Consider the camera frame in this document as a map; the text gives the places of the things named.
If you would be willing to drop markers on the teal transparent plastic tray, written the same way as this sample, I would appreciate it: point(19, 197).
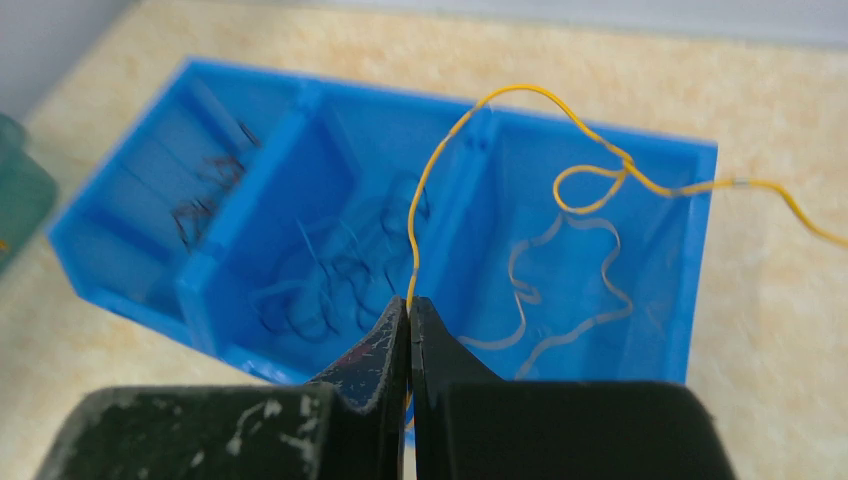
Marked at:
point(28, 192)

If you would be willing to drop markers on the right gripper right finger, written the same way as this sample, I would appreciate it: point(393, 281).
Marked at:
point(472, 424)

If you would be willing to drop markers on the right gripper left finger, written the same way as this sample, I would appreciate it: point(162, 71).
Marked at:
point(344, 423)

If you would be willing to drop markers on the blue three-compartment bin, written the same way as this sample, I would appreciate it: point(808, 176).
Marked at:
point(265, 218)

